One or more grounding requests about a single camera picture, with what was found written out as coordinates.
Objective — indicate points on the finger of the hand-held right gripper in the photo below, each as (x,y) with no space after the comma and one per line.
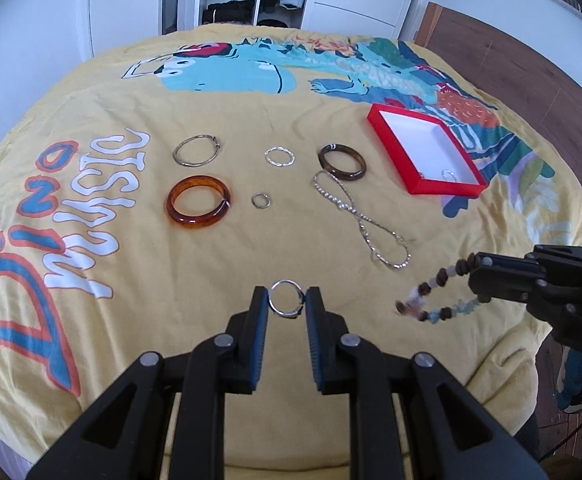
(508,263)
(496,287)

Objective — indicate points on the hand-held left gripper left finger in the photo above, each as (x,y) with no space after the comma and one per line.
(259,332)

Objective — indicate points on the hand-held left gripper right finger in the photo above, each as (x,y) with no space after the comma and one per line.
(314,332)

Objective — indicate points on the red jewelry box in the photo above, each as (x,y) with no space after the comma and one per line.
(423,147)

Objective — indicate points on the amber resin bangle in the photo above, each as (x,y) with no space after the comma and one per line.
(198,200)

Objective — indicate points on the dark brown bangle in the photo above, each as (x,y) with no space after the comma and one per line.
(342,161)

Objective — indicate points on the thin silver bangle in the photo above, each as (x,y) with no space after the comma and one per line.
(196,150)

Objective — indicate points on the yellow printed blanket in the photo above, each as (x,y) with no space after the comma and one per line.
(296,245)

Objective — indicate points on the folded dark clothes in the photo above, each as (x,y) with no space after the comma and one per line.
(228,11)

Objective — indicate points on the white room door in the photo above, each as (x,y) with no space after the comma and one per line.
(126,5)

